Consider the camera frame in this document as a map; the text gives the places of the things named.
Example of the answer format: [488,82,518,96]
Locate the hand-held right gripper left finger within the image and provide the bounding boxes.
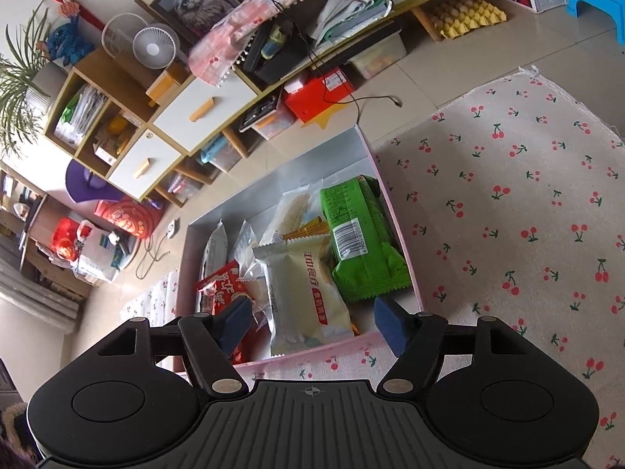
[95,295,255,398]

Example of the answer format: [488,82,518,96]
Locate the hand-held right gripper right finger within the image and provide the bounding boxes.
[373,295,530,396]

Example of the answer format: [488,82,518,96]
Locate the cream snack packet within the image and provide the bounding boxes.
[253,234,355,357]

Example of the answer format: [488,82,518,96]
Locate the pink cardboard box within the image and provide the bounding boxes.
[173,124,425,368]

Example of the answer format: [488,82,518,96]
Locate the red snack packet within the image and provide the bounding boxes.
[195,260,255,365]

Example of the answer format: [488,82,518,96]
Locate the silver white snack packet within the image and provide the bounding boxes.
[201,220,230,294]

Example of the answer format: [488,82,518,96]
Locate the clear snack packet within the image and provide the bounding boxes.
[233,220,259,279]

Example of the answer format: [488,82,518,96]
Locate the green snack packet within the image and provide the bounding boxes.
[320,174,411,304]

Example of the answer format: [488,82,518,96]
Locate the clear rice cracker packet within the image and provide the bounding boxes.
[258,182,325,247]

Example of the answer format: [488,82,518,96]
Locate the small clear storage box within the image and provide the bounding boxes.
[163,171,202,201]

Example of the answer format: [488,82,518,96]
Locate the white plastic bag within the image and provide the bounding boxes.
[73,222,140,286]

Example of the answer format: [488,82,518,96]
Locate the red round patterned bag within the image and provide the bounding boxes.
[93,195,162,240]

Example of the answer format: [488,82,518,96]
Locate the clear storage box blue lid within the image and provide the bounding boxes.
[199,134,242,173]

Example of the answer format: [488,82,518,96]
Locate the cherry print cloth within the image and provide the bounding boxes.
[120,66,625,469]

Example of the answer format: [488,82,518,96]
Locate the red gift bag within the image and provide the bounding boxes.
[51,217,86,260]

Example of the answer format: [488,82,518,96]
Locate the grey pleated curtain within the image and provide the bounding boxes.
[0,254,81,335]

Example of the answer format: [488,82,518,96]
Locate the clear storage box orange contents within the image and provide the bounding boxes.
[239,93,298,140]

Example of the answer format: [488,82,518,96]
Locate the purple cap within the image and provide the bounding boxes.
[65,159,125,203]

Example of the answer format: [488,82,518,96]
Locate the wooden desk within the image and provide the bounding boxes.
[0,166,74,274]

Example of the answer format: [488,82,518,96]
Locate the wooden cabinet with white drawers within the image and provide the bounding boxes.
[44,0,562,208]

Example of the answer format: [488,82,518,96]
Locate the red shoe box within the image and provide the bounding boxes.
[283,66,356,125]

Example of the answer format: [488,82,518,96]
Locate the stack of white bags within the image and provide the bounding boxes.
[54,85,111,145]

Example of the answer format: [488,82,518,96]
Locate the black plastic bin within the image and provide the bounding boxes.
[243,22,318,86]

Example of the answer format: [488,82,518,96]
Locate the pink cherry cloth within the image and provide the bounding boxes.
[188,0,284,86]

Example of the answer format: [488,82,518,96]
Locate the white desk fan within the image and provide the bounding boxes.
[132,24,182,70]

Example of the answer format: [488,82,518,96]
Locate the potted green plant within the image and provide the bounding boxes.
[0,2,69,157]

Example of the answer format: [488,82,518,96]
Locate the yellow egg tray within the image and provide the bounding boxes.
[425,0,509,41]

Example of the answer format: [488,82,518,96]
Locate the framed cat picture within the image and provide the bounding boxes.
[135,0,242,47]

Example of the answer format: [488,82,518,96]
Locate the blue plush toy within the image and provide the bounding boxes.
[36,14,96,66]

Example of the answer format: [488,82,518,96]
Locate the white charger with cable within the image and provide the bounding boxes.
[136,220,182,279]

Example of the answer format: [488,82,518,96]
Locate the black cable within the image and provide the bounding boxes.
[244,0,404,128]

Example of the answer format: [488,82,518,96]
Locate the white wire fan guard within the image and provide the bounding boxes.
[102,12,147,59]

